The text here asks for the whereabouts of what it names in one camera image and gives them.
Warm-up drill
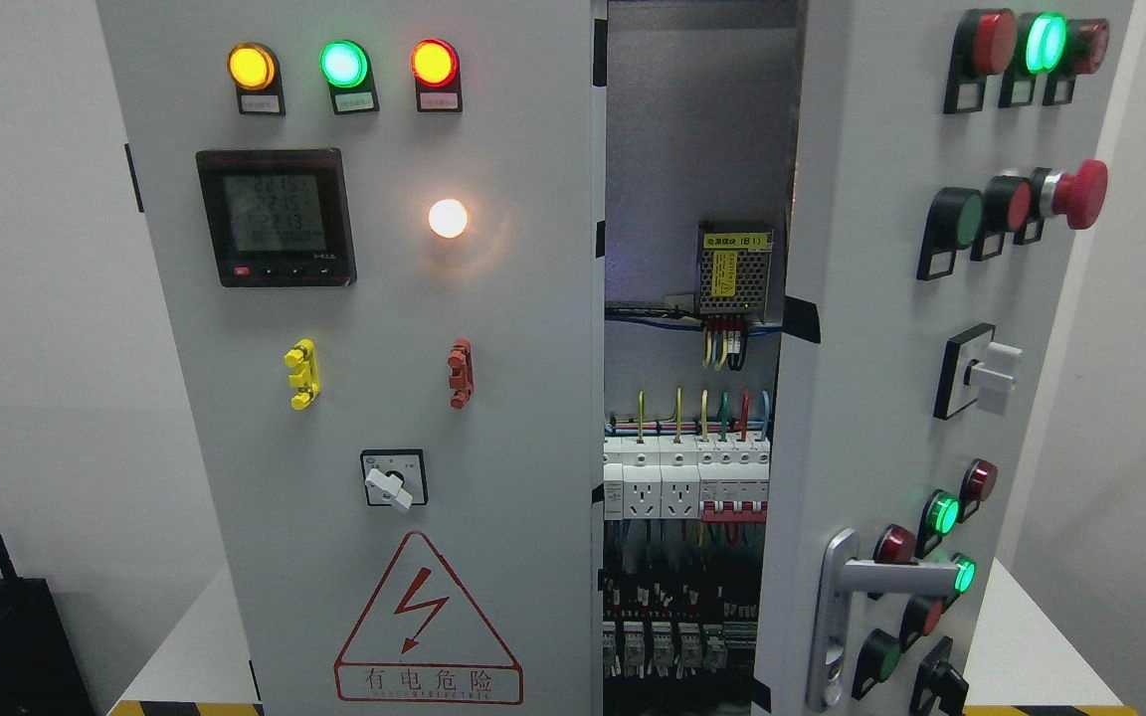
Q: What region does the grey cabinet door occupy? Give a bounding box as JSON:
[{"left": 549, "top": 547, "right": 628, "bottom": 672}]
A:
[
  {"left": 755, "top": 1, "right": 1133, "bottom": 715},
  {"left": 99, "top": 1, "right": 602, "bottom": 715}
]

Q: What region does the white knob selector on right door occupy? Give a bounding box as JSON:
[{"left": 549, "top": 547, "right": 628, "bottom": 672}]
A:
[{"left": 933, "top": 323, "right": 1023, "bottom": 419}]

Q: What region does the metal mesh power supply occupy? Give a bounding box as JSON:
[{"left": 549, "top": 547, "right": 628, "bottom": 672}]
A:
[{"left": 694, "top": 221, "right": 774, "bottom": 316}]

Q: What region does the white glowing pilot lamp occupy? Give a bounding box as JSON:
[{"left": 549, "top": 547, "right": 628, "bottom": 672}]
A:
[{"left": 427, "top": 198, "right": 470, "bottom": 239}]

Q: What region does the red lever circuit breaker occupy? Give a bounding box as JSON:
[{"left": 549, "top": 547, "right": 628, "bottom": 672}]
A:
[{"left": 697, "top": 436, "right": 770, "bottom": 524}]

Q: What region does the red electric hazard warning sticker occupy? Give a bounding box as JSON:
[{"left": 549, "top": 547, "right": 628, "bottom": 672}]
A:
[{"left": 333, "top": 532, "right": 524, "bottom": 705}]

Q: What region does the red indicator lamp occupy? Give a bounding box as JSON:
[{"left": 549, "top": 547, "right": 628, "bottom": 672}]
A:
[{"left": 410, "top": 38, "right": 463, "bottom": 113}]

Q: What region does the black digital power meter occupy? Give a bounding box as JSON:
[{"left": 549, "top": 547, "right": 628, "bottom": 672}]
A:
[{"left": 195, "top": 148, "right": 356, "bottom": 288}]

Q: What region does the green indicator lamp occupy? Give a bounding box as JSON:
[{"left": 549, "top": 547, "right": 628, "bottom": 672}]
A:
[{"left": 317, "top": 40, "right": 379, "bottom": 116}]

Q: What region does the yellow indicator lamp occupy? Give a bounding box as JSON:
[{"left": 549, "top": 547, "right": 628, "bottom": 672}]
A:
[{"left": 227, "top": 42, "right": 287, "bottom": 116}]

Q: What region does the red mushroom emergency stop button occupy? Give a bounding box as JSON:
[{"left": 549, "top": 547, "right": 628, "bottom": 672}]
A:
[{"left": 1014, "top": 159, "right": 1109, "bottom": 245}]

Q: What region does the black box at lower left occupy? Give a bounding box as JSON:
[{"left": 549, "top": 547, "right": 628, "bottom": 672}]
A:
[{"left": 0, "top": 534, "right": 95, "bottom": 715}]

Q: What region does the red terminal post block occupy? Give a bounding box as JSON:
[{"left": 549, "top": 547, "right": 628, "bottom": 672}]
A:
[{"left": 447, "top": 338, "right": 474, "bottom": 411}]

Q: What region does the white DIN rail socket row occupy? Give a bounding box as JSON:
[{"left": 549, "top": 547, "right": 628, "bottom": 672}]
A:
[{"left": 602, "top": 436, "right": 700, "bottom": 521}]

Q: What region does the yellow terminal post block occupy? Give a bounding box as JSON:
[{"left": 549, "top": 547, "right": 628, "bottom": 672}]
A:
[{"left": 284, "top": 338, "right": 321, "bottom": 411}]

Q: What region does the silver door lever handle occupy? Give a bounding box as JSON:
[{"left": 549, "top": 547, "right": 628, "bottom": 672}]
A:
[{"left": 806, "top": 527, "right": 961, "bottom": 713}]

